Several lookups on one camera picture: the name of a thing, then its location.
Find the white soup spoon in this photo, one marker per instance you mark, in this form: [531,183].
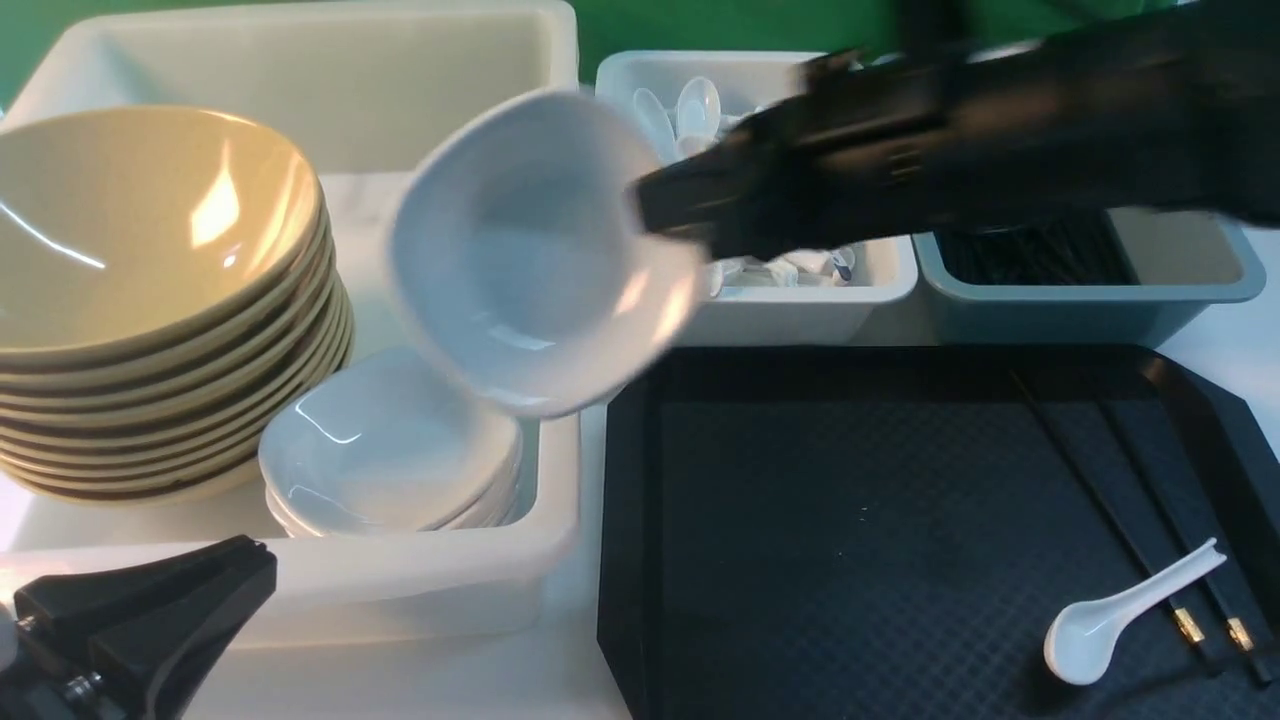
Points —
[1079,646]

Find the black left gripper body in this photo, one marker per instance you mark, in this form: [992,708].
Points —
[130,643]

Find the white spoon bin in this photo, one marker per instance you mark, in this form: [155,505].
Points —
[884,271]

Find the beige noodle bowl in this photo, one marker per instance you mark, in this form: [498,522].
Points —
[237,334]
[124,227]
[229,394]
[211,360]
[246,412]

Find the stacked white sauce dishes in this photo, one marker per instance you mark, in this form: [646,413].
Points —
[388,446]

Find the white sauce dish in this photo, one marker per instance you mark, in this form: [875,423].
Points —
[518,264]

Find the large white plastic bin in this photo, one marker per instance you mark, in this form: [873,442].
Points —
[368,89]

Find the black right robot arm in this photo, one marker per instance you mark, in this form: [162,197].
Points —
[1170,111]

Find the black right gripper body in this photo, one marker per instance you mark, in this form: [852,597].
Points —
[847,159]

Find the grey-blue chopstick bin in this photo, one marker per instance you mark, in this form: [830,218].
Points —
[1184,263]

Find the pile of white spoons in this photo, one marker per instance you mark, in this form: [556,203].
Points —
[691,126]

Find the bundle of black chopsticks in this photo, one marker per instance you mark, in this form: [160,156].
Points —
[1079,249]

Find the black serving tray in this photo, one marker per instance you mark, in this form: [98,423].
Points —
[888,533]

